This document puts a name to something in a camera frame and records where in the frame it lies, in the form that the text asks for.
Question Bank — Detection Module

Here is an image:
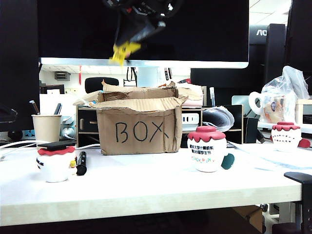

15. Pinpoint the black tall panel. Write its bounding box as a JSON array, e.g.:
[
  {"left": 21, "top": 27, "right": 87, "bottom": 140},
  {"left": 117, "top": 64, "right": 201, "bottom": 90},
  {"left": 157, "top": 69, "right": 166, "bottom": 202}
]
[{"left": 265, "top": 23, "right": 286, "bottom": 84}]

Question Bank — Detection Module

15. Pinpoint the white jar doll black cap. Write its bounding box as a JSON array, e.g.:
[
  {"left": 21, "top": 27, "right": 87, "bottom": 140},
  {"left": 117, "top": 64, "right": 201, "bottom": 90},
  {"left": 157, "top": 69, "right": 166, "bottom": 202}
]
[{"left": 37, "top": 140, "right": 77, "bottom": 183}]

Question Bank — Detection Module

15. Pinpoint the clear plastic snack bag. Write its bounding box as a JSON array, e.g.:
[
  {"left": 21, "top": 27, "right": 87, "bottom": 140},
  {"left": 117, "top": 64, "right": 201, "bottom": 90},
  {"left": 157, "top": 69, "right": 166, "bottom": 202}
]
[{"left": 260, "top": 65, "right": 311, "bottom": 124}]

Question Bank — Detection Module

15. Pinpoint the pink tissue pack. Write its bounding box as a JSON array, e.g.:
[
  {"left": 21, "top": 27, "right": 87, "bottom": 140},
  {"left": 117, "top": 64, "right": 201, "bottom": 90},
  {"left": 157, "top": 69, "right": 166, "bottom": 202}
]
[{"left": 177, "top": 83, "right": 204, "bottom": 107}]

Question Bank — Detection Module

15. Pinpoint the black office chair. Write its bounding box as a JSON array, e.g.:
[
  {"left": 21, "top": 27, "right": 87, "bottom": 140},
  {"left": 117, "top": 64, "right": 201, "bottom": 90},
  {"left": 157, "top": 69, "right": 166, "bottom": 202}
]
[{"left": 84, "top": 77, "right": 120, "bottom": 94}]

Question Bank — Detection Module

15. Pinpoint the white desk shelf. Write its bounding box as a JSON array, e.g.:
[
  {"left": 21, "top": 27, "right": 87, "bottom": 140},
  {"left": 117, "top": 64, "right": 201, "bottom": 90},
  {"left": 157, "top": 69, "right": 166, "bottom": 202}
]
[{"left": 257, "top": 120, "right": 312, "bottom": 135}]

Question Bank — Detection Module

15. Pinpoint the brown cardboard box marked BOX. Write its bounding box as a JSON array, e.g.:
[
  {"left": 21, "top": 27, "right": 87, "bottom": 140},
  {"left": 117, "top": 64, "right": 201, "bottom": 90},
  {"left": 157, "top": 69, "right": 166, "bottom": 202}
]
[{"left": 73, "top": 80, "right": 189, "bottom": 156}]

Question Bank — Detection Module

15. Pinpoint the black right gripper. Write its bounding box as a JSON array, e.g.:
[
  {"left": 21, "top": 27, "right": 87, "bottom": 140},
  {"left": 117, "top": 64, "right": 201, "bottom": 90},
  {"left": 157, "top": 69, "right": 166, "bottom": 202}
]
[{"left": 103, "top": 0, "right": 183, "bottom": 46}]

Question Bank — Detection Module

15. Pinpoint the white ring tape holder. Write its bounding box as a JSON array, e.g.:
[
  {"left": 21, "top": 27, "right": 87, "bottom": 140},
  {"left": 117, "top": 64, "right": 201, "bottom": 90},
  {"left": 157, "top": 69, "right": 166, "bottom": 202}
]
[{"left": 248, "top": 91, "right": 265, "bottom": 116}]

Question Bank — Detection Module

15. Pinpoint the silver monitor stand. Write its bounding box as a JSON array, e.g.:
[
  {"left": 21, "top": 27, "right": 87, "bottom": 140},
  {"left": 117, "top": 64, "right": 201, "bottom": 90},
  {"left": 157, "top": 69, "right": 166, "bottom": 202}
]
[{"left": 137, "top": 66, "right": 159, "bottom": 88}]

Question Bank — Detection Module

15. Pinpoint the brown paper cup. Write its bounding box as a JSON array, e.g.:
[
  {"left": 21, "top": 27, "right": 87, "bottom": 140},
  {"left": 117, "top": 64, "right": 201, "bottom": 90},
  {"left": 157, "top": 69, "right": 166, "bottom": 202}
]
[{"left": 31, "top": 114, "right": 62, "bottom": 143}]

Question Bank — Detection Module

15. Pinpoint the small yellow doll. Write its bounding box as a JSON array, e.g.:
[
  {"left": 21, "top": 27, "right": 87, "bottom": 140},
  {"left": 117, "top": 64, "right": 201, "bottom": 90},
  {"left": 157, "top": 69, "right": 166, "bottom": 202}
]
[{"left": 109, "top": 41, "right": 142, "bottom": 67}]

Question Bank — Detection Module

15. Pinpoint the white jar doll green hand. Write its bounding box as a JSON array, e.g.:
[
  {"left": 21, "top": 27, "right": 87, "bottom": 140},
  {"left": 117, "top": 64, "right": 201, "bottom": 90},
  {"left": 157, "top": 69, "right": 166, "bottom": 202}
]
[{"left": 187, "top": 125, "right": 235, "bottom": 173}]

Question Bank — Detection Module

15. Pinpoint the black table clamp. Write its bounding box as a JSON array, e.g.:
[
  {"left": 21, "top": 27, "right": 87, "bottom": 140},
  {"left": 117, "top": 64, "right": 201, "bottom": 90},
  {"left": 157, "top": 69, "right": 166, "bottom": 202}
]
[{"left": 283, "top": 171, "right": 312, "bottom": 234}]

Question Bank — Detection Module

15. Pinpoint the black marker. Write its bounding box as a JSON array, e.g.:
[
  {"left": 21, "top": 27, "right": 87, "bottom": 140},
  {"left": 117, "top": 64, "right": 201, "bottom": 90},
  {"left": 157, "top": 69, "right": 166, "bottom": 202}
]
[{"left": 76, "top": 151, "right": 88, "bottom": 176}]

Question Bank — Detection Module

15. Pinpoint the white USB hub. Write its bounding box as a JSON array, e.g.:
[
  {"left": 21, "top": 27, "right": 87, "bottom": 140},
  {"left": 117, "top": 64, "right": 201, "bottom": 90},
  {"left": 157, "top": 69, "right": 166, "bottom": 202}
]
[{"left": 181, "top": 113, "right": 200, "bottom": 126}]

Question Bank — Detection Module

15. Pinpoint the rolled white paper bundle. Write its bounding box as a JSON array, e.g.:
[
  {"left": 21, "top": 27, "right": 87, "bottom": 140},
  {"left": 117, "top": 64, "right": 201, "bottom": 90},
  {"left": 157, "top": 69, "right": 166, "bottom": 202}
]
[{"left": 202, "top": 105, "right": 235, "bottom": 133}]

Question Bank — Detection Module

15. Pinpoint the light wooden riser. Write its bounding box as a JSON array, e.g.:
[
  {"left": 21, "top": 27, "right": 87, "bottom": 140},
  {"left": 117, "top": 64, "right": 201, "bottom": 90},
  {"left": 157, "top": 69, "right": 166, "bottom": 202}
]
[{"left": 294, "top": 98, "right": 312, "bottom": 125}]

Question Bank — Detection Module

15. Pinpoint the silver-tipped pen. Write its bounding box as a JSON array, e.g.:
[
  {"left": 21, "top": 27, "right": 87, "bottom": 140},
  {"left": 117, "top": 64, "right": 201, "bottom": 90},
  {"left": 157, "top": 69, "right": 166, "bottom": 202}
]
[{"left": 29, "top": 100, "right": 40, "bottom": 116}]

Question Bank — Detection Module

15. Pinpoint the handwritten white paper sheet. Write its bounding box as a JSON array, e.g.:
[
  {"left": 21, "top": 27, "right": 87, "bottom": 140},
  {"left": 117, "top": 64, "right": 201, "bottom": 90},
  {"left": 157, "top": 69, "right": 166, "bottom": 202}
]
[{"left": 228, "top": 142, "right": 312, "bottom": 172}]

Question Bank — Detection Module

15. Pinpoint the large silver-edged monitor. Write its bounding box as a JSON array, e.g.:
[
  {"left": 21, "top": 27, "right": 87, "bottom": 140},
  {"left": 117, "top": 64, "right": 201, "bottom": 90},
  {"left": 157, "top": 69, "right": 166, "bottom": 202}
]
[{"left": 36, "top": 0, "right": 251, "bottom": 69}]

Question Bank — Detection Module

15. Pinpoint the white jar doll red hand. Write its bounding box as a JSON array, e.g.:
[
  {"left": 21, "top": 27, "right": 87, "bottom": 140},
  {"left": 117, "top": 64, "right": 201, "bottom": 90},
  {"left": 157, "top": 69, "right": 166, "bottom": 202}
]
[{"left": 270, "top": 121, "right": 312, "bottom": 153}]

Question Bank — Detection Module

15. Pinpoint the black AOC monitor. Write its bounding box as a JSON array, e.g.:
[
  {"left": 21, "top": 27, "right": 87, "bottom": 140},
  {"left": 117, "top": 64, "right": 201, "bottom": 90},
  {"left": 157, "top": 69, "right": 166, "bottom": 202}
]
[{"left": 248, "top": 23, "right": 269, "bottom": 45}]

